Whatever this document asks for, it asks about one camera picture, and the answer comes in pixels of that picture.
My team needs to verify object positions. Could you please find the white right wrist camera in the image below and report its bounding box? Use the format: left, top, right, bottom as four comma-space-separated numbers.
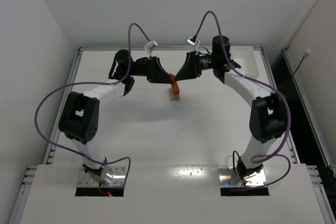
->
186, 35, 200, 52

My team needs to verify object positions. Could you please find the red-brown wood block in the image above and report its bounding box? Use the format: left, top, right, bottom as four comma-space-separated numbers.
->
169, 73, 180, 95

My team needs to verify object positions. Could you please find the aluminium table frame rail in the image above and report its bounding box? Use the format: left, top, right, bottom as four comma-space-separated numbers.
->
7, 45, 336, 224

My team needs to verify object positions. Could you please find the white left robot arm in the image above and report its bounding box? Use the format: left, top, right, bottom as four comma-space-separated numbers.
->
58, 49, 175, 184

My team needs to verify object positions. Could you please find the white perforated box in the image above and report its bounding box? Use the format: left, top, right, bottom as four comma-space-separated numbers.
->
230, 46, 259, 79

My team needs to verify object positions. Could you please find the metal base plate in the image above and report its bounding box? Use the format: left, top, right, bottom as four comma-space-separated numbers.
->
218, 166, 267, 189
77, 166, 126, 188

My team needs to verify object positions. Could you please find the long light wood block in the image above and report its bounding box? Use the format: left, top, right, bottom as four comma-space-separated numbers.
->
169, 88, 175, 101
174, 94, 180, 101

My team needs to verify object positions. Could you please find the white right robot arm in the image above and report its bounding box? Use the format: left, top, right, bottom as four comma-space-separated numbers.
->
175, 36, 287, 179

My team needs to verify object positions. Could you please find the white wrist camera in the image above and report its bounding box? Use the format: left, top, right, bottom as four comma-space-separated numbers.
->
186, 35, 200, 52
144, 40, 158, 57

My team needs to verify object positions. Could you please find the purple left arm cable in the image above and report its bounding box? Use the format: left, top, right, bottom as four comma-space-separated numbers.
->
34, 23, 152, 172

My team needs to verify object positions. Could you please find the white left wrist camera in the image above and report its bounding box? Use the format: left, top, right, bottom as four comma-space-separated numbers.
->
144, 40, 158, 57

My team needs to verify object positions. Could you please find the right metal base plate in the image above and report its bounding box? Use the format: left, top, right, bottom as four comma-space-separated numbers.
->
218, 166, 267, 189

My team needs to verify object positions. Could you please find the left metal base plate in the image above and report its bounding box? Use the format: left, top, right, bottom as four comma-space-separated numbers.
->
77, 166, 126, 188

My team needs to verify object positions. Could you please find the black wall cable white plug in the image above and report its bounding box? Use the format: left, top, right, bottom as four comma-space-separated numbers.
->
290, 49, 312, 79

